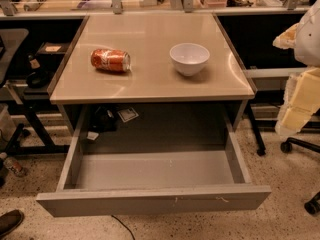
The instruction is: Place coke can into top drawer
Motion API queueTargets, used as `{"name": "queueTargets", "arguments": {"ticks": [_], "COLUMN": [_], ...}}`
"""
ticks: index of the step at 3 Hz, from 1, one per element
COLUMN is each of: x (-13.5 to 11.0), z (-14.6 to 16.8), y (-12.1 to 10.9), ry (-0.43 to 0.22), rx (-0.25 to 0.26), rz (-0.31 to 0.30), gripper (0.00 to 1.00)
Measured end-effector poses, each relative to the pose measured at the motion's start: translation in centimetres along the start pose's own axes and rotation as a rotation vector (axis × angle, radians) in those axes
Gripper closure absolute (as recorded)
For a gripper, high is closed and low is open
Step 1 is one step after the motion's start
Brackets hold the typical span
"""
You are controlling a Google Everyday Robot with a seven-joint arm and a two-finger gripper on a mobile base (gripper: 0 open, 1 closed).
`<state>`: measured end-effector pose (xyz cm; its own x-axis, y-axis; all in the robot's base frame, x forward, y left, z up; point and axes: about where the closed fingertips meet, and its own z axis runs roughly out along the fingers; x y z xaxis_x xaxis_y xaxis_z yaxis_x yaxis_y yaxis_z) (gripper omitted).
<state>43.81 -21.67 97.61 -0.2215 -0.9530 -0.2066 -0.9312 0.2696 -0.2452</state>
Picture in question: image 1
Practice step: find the white paper tag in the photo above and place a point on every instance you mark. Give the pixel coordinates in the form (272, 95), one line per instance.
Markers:
(127, 114)

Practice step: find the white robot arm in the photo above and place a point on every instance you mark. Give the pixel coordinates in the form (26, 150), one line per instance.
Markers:
(307, 49)

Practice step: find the grey open drawer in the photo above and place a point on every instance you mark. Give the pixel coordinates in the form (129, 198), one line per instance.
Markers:
(158, 163)

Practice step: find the white bowl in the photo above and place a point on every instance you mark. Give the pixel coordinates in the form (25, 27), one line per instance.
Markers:
(189, 58)

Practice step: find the red coke can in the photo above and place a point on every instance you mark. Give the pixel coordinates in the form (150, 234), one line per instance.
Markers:
(111, 60)

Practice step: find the grey cabinet with beige top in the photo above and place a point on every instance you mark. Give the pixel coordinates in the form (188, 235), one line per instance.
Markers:
(152, 83)

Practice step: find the grey chair at left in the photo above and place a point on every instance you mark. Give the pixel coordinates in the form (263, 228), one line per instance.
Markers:
(12, 40)

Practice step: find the plastic bottle on floor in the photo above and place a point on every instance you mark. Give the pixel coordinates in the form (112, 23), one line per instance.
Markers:
(13, 165)

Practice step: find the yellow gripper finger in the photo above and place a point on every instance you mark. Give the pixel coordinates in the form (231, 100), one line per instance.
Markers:
(301, 101)
(287, 39)

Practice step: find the black side table frame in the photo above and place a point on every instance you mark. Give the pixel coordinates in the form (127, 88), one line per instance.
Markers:
(29, 106)

